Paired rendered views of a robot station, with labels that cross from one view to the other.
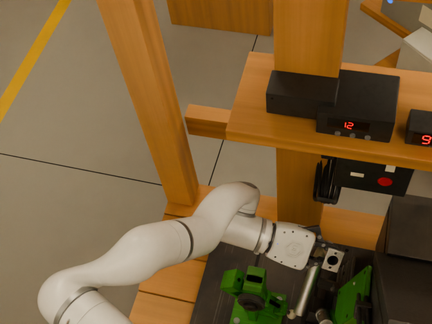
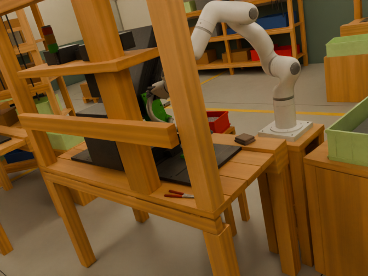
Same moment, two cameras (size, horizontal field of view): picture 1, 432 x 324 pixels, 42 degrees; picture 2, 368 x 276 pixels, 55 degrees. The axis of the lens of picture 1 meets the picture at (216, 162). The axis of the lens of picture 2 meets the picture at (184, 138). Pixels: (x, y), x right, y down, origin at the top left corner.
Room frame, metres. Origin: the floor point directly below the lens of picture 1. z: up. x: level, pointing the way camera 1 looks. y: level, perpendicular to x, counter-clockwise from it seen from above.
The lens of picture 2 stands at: (2.23, 0.56, 1.70)
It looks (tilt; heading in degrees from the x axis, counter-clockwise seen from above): 21 degrees down; 201
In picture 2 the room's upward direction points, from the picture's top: 13 degrees counter-clockwise
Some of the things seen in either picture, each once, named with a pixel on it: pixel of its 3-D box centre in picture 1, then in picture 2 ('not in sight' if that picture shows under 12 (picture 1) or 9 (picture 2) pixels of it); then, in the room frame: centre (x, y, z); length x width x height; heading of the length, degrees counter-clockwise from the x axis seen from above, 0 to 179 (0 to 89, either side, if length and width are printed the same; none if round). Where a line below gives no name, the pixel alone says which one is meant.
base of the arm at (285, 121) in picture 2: not in sight; (285, 112); (0.21, 0.43, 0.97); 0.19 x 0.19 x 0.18
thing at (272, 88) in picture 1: (302, 96); (117, 42); (0.77, -0.21, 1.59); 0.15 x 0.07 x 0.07; 67
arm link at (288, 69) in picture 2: not in sight; (285, 78); (0.24, 0.46, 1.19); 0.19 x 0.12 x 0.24; 41
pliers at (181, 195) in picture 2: not in sight; (180, 195); (0.93, -0.03, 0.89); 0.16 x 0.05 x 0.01; 75
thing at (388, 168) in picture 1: (375, 155); (106, 79); (0.69, -0.37, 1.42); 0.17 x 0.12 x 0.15; 67
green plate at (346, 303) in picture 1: (364, 302); (151, 108); (0.42, -0.30, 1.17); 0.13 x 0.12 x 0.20; 67
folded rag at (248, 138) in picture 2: not in sight; (244, 139); (0.41, 0.21, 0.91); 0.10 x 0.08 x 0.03; 45
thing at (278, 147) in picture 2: not in sight; (178, 144); (0.19, -0.28, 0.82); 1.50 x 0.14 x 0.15; 67
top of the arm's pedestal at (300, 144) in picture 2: not in sight; (287, 134); (0.21, 0.43, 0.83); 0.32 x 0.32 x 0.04; 63
